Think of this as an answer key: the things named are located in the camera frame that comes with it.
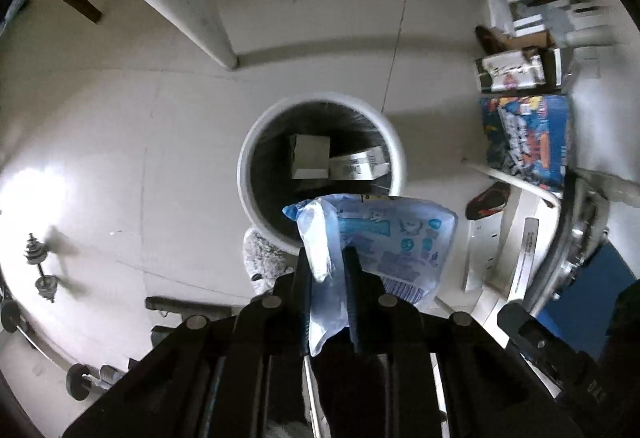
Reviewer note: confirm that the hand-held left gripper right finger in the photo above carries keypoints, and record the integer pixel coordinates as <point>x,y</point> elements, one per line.
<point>353,303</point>

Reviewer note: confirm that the long white printed carton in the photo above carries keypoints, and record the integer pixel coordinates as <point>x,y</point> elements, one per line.
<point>357,164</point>

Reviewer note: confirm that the brown cardboard box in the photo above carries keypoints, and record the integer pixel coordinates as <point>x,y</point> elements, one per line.
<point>520,38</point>

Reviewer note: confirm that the blue colourful printed box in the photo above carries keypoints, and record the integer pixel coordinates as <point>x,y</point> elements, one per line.
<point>530,138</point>

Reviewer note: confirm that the blue cloth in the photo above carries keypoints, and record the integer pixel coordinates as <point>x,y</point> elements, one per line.
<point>590,298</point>

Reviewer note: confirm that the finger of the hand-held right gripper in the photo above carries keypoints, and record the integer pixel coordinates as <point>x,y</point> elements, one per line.
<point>532,335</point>

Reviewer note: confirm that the black barbell with plate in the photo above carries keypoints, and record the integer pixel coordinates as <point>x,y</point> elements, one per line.
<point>15,318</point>

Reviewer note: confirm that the chrome metal frame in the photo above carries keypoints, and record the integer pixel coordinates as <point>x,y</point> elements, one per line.
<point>575,238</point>

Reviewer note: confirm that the white plastic rack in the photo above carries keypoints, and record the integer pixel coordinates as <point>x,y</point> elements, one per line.
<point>510,238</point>

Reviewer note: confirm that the red black shoe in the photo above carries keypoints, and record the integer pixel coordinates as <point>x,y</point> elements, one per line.
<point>486,203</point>

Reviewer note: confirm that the small white cardboard box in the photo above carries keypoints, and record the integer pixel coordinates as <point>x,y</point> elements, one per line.
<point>310,157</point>

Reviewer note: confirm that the small metal dumbbell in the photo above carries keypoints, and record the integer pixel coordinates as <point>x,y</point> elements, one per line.
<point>41,268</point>

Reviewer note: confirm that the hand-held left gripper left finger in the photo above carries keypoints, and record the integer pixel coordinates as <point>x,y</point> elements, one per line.
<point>303,303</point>

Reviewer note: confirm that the white printed toy box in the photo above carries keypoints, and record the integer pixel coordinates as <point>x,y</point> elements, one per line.
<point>507,70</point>

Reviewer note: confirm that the blue white plastic wipes packet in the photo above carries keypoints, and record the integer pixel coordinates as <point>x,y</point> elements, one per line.
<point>395,238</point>

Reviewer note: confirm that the white round waste bin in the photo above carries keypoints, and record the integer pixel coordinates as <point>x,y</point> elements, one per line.
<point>260,188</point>

